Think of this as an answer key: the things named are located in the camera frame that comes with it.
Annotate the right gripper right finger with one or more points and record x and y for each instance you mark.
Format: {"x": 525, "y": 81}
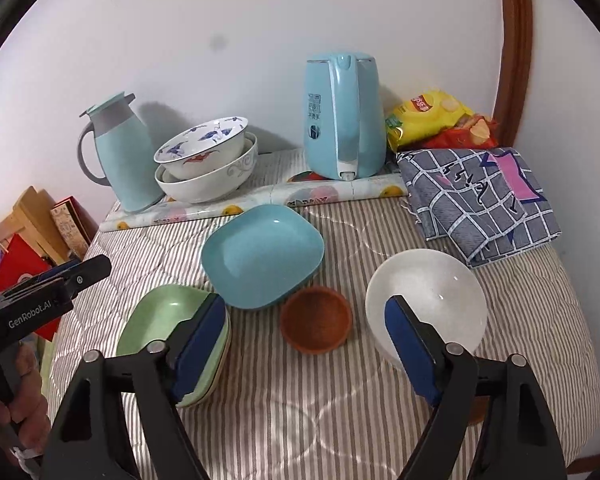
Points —
{"x": 518, "y": 437}

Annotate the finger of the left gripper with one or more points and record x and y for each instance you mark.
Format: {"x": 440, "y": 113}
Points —
{"x": 45, "y": 277}
{"x": 78, "y": 275}

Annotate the brown small cup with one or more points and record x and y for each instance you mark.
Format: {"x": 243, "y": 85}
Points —
{"x": 479, "y": 407}
{"x": 316, "y": 320}

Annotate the green square plate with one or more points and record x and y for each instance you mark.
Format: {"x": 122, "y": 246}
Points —
{"x": 156, "y": 315}

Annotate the white ceramic bowl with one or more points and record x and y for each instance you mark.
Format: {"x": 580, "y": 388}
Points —
{"x": 440, "y": 290}

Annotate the blue square plate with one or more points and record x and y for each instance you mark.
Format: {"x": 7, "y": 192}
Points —
{"x": 261, "y": 256}

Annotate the person's left hand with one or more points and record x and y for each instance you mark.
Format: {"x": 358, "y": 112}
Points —
{"x": 28, "y": 409}

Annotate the red paper bag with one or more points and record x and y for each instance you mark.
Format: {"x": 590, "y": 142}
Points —
{"x": 19, "y": 263}

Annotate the patterned gift box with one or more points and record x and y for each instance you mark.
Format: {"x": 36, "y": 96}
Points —
{"x": 75, "y": 225}

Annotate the brown cardboard box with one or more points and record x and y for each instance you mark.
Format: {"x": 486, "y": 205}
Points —
{"x": 31, "y": 220}

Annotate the light blue thermos jug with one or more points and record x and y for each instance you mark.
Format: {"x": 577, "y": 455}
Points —
{"x": 125, "y": 153}

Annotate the white large bowl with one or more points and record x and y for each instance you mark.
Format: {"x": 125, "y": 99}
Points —
{"x": 217, "y": 183}

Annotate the blue patterned porcelain bowl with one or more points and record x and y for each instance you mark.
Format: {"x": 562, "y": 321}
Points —
{"x": 203, "y": 148}

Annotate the grey checked cloth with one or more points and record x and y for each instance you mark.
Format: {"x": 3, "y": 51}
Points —
{"x": 487, "y": 203}

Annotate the rolled fruit pattern mat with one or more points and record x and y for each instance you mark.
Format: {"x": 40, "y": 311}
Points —
{"x": 290, "y": 194}

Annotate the red chips bag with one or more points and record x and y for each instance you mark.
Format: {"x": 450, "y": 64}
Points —
{"x": 476, "y": 131}

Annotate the light blue electric kettle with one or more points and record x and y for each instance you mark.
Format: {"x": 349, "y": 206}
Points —
{"x": 344, "y": 134}

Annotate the yellow chips bag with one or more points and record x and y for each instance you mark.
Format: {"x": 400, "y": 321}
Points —
{"x": 422, "y": 117}

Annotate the brown wooden door frame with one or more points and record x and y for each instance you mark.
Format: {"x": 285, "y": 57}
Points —
{"x": 515, "y": 69}

